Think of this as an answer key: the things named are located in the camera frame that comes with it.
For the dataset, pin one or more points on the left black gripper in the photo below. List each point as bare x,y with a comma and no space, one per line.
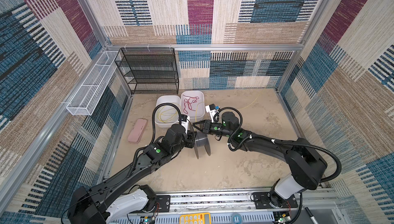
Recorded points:
190,139

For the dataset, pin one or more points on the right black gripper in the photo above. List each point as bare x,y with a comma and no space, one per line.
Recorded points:
207,125

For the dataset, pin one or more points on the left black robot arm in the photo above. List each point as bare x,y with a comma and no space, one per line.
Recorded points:
107,201

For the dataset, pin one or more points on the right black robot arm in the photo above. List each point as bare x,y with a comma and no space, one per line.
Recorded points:
309,165

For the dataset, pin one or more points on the pink eraser block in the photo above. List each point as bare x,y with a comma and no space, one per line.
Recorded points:
137,131

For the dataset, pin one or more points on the yellow calculator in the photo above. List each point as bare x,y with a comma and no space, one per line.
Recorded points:
195,218

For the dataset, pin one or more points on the blue tape roll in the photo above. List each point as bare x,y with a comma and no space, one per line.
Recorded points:
236,218

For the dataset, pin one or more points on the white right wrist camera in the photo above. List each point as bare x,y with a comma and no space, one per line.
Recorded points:
213,112

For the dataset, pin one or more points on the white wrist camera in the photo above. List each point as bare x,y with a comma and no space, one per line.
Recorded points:
213,112
185,122

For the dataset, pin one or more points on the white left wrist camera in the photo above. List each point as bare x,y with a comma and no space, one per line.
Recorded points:
185,122

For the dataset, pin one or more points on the white tray with red cable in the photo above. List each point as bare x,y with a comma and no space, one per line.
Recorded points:
193,105

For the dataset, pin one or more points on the white tray with yellow cables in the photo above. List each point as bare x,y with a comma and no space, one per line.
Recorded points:
166,116

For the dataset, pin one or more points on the black wire mesh shelf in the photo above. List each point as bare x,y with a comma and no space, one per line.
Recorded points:
149,70

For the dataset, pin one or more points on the white wire mesh basket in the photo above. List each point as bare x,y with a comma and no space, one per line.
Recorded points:
91,90

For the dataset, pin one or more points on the aluminium horizontal back rail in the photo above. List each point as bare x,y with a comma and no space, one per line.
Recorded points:
215,47

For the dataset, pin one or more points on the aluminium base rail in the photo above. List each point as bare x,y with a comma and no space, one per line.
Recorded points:
313,207

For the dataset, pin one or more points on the aluminium corner post right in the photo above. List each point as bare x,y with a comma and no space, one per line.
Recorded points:
315,18

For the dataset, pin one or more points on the aluminium corner post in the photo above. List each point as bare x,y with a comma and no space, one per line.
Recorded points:
315,18
96,28

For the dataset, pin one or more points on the aluminium corner post left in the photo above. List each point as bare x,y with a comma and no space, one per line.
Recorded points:
96,28

